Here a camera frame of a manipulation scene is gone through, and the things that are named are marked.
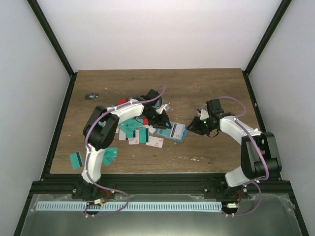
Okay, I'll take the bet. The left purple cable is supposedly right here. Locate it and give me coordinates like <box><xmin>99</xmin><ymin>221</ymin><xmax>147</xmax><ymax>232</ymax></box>
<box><xmin>84</xmin><ymin>85</ymin><xmax>165</xmax><ymax>218</ymax></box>

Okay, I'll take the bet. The teal striped card left edge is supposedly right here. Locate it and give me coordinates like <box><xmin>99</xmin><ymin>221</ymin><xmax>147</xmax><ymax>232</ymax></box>
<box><xmin>69</xmin><ymin>151</ymin><xmax>83</xmax><ymax>170</ymax></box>

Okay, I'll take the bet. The small black card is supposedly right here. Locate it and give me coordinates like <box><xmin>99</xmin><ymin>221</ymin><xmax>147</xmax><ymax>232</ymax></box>
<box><xmin>85</xmin><ymin>93</ymin><xmax>99</xmax><ymax>100</ymax></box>

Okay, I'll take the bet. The teal VIP card front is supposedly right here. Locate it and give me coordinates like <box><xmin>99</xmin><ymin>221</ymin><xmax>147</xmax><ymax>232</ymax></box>
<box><xmin>103</xmin><ymin>147</ymin><xmax>118</xmax><ymax>166</ymax></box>

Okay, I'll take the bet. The white card red pattern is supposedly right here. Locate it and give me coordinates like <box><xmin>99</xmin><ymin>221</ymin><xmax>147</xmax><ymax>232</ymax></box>
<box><xmin>146</xmin><ymin>136</ymin><xmax>164</xmax><ymax>148</ymax></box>

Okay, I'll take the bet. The blue leather card holder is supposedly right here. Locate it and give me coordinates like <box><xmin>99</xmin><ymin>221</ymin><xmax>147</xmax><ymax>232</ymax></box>
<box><xmin>154</xmin><ymin>122</ymin><xmax>189</xmax><ymax>142</ymax></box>

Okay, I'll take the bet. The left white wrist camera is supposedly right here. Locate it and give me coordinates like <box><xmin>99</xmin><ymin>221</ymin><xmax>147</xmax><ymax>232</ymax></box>
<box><xmin>156</xmin><ymin>104</ymin><xmax>170</xmax><ymax>114</ymax></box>

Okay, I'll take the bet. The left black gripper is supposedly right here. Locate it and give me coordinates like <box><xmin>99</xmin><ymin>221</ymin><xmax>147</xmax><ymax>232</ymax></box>
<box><xmin>143</xmin><ymin>109</ymin><xmax>171</xmax><ymax>129</ymax></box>

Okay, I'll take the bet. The black aluminium frame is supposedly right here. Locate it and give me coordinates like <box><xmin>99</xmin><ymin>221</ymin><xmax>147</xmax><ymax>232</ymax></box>
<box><xmin>14</xmin><ymin>0</ymin><xmax>309</xmax><ymax>236</ymax></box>

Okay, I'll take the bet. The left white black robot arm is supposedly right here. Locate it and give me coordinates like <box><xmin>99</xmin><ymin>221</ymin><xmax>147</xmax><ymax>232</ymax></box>
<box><xmin>81</xmin><ymin>89</ymin><xmax>171</xmax><ymax>199</ymax></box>

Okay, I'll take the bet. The purple cable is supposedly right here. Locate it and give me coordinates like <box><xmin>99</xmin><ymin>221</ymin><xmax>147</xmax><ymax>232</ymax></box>
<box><xmin>200</xmin><ymin>96</ymin><xmax>269</xmax><ymax>217</ymax></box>
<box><xmin>84</xmin><ymin>85</ymin><xmax>165</xmax><ymax>218</ymax></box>

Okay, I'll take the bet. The teal VIP card centre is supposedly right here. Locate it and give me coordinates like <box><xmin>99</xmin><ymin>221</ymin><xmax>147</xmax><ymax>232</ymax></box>
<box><xmin>119</xmin><ymin>119</ymin><xmax>143</xmax><ymax>133</ymax></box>

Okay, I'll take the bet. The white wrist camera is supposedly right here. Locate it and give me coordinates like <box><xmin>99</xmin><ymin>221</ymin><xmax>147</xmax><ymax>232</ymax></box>
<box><xmin>156</xmin><ymin>104</ymin><xmax>170</xmax><ymax>114</ymax></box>
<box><xmin>197</xmin><ymin>108</ymin><xmax>210</xmax><ymax>120</ymax></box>

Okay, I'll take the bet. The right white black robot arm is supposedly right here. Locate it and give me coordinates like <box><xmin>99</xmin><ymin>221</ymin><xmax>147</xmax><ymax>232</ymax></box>
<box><xmin>187</xmin><ymin>97</ymin><xmax>282</xmax><ymax>198</ymax></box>

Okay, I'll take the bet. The teal vip card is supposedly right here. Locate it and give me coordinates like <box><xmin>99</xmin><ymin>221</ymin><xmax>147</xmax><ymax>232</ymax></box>
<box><xmin>103</xmin><ymin>147</ymin><xmax>118</xmax><ymax>166</ymax></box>
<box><xmin>119</xmin><ymin>119</ymin><xmax>143</xmax><ymax>133</ymax></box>

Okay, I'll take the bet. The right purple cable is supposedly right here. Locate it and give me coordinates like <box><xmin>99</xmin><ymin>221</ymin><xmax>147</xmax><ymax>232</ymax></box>
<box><xmin>200</xmin><ymin>96</ymin><xmax>269</xmax><ymax>217</ymax></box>

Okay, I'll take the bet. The teal striped card upright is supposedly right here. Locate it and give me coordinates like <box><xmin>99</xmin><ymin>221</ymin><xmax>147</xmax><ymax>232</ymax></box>
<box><xmin>139</xmin><ymin>127</ymin><xmax>150</xmax><ymax>143</ymax></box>

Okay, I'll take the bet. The light blue slotted rail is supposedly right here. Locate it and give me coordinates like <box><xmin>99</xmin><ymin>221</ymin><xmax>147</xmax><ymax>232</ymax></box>
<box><xmin>35</xmin><ymin>201</ymin><xmax>222</xmax><ymax>212</ymax></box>

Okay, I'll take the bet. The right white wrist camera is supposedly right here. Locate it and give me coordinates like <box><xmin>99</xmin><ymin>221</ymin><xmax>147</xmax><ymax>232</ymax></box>
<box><xmin>197</xmin><ymin>108</ymin><xmax>210</xmax><ymax>120</ymax></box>

